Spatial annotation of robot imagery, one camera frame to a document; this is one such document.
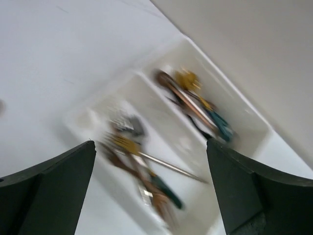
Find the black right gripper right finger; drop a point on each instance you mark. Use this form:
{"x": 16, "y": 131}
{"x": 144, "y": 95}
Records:
{"x": 256, "y": 199}

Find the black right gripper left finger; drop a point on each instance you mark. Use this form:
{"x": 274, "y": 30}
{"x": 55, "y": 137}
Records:
{"x": 47, "y": 198}

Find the silver fork matte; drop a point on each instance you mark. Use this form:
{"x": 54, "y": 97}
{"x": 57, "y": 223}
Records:
{"x": 136, "y": 129}

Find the gold spoon green handle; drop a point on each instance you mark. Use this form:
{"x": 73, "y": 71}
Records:
{"x": 191, "y": 84}

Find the dark brown spoon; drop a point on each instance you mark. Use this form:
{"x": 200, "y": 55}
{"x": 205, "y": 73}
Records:
{"x": 166, "y": 81}

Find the white far container tray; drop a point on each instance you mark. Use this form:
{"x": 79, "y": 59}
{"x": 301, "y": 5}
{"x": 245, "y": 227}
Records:
{"x": 182, "y": 54}

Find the white container tray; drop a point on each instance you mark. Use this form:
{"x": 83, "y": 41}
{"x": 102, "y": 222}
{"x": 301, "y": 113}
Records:
{"x": 182, "y": 54}
{"x": 147, "y": 160}

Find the white near container tray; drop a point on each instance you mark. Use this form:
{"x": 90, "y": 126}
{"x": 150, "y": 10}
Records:
{"x": 147, "y": 160}

